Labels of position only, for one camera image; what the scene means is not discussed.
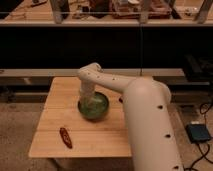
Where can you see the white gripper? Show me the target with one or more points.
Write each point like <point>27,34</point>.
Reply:
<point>87,91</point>

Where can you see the green ceramic bowl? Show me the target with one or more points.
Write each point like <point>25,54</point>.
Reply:
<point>95,108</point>

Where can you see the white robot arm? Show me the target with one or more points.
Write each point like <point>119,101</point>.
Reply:
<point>145,101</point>

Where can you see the red chili pepper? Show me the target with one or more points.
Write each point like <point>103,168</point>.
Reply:
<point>65,137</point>

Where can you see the black foot pedal box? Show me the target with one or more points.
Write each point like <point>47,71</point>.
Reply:
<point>198,133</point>

